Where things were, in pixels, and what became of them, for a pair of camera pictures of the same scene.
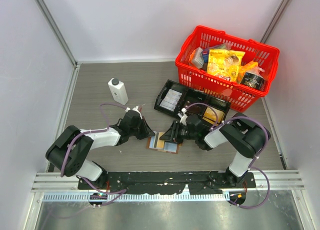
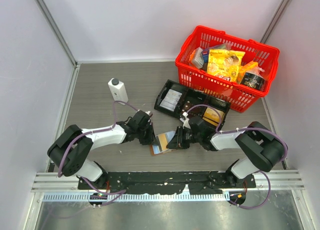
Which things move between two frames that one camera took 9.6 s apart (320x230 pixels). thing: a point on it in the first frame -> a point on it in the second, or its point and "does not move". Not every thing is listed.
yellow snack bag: (224, 64) does not move
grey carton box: (198, 60) does not move
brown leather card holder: (155, 142) -> (153, 153)
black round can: (254, 80) does not move
